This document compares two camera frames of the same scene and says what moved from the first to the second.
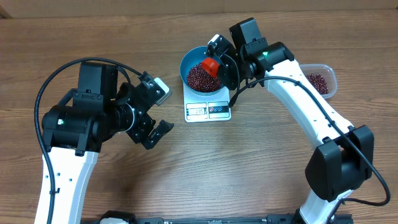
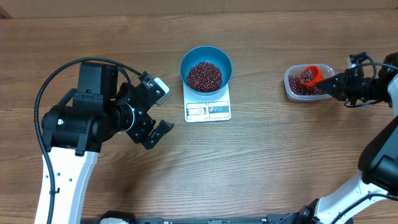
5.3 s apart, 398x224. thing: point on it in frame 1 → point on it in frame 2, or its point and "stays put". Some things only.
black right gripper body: x=236 y=74 → x=364 y=87
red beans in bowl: x=198 y=79 stays put
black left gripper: x=146 y=123 stays put
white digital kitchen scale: x=212 y=107 stays put
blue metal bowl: x=193 y=57 stays put
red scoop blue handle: x=211 y=65 → x=318 y=79
